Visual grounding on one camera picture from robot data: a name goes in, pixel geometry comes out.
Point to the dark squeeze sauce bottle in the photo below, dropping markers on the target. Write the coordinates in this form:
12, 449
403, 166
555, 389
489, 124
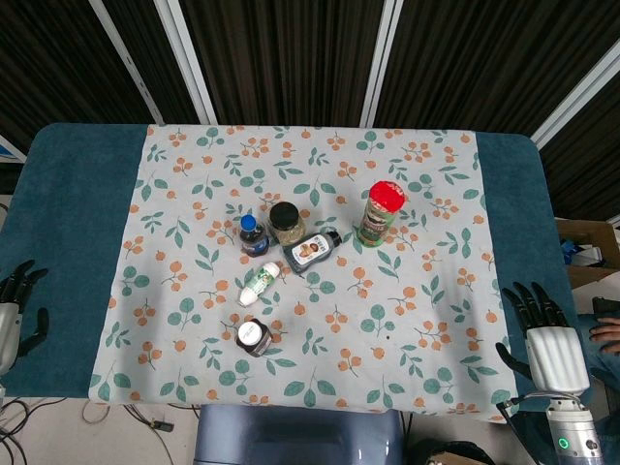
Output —
310, 252

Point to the person hand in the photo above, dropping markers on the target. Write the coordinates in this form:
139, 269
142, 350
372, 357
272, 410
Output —
606, 334

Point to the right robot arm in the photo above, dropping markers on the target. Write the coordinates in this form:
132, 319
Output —
574, 428

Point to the green chip can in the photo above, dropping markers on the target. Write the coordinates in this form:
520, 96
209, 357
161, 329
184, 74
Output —
379, 213

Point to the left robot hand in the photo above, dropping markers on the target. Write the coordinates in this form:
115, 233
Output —
9, 319

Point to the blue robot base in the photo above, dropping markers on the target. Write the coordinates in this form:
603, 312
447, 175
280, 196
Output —
298, 436

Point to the teal table cover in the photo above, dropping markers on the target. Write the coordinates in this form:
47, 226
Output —
63, 242

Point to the floral print tablecloth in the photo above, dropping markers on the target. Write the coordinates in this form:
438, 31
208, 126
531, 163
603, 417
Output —
300, 339

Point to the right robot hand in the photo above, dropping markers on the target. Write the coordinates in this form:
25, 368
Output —
552, 353

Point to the white lid dark jar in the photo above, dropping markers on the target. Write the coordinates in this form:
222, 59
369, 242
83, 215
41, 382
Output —
253, 337

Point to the blue cap dark bottle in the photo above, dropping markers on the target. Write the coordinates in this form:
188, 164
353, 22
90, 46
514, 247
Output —
253, 237

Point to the white green small bottle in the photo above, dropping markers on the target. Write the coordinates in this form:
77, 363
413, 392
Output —
257, 285

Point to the cardboard box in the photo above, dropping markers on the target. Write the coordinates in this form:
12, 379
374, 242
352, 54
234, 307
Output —
588, 257

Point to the black lid glass jar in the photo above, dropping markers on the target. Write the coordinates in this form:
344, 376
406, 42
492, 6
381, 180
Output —
286, 224

